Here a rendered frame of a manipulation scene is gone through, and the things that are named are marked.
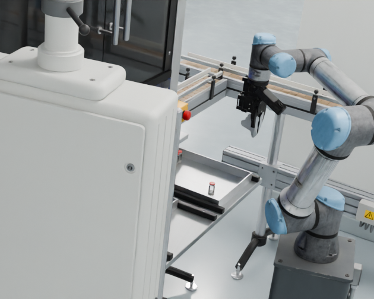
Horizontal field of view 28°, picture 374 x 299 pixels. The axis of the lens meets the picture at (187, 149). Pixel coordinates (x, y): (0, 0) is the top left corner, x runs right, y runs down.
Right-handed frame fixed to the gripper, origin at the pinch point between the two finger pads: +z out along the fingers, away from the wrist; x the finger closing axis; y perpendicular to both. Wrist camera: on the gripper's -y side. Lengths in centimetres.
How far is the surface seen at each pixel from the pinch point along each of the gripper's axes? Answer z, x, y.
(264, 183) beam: 64, -84, 26
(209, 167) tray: 21.3, -5.0, 18.5
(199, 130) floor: 110, -203, 125
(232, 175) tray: 21.3, -5.1, 8.7
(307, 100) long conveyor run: 16, -83, 12
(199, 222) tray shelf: 21.5, 31.2, 1.8
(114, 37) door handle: -36, 41, 33
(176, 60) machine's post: -14.5, -8.6, 39.0
